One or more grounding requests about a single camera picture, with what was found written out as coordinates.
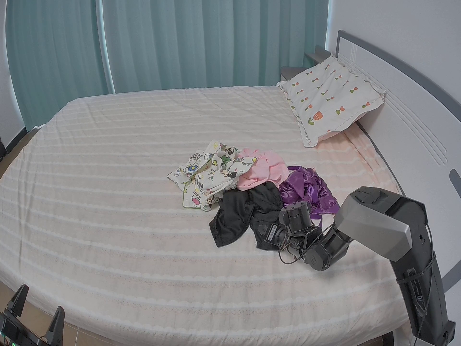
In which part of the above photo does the grey bedside table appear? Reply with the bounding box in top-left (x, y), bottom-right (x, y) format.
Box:
top-left (280, 45), bottom-right (334, 82)

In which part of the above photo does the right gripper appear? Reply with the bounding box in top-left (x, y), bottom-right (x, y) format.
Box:
top-left (256, 221), bottom-right (291, 252)

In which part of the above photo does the black T-shirt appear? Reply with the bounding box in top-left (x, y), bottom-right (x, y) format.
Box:
top-left (209, 184), bottom-right (289, 251)

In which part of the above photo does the purple garment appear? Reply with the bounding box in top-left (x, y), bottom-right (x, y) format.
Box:
top-left (279, 165), bottom-right (341, 220)

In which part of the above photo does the black cable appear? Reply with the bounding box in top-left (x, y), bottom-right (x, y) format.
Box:
top-left (396, 222), bottom-right (438, 338)

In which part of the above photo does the blue-green curtain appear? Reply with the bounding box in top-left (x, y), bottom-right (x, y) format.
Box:
top-left (97, 0), bottom-right (331, 94)
top-left (6, 0), bottom-right (110, 130)

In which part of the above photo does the white printed pillow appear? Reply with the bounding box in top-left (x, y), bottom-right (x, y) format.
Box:
top-left (277, 56), bottom-right (388, 148)

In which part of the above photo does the white printed garment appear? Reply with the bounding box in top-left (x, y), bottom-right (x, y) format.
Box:
top-left (167, 140), bottom-right (258, 212)

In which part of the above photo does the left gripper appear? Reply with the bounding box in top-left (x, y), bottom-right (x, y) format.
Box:
top-left (0, 284), bottom-right (65, 346)

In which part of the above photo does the pink garment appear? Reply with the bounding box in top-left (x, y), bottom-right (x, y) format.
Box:
top-left (236, 147), bottom-right (290, 190)

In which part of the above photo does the bed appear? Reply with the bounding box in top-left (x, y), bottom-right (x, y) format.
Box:
top-left (0, 30), bottom-right (461, 346)

